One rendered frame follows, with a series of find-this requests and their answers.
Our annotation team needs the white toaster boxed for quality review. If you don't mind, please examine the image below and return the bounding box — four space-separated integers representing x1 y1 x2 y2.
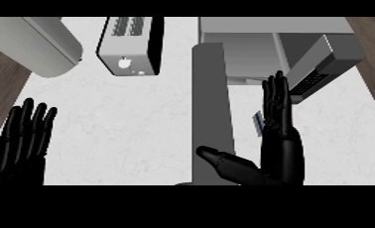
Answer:
95 17 165 77

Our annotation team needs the grey microwave door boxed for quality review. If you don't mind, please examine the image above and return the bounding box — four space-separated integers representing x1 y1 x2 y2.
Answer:
191 42 238 186

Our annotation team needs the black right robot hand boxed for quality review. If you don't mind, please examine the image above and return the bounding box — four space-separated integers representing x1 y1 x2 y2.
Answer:
195 69 306 186

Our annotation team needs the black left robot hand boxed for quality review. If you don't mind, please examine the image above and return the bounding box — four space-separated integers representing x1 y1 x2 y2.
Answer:
0 97 59 186

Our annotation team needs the grey microwave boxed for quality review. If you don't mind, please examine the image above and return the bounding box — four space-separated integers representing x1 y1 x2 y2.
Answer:
198 17 366 105

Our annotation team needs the pale grey rounded appliance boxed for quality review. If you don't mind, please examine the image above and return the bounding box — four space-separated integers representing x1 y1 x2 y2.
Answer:
0 17 86 79

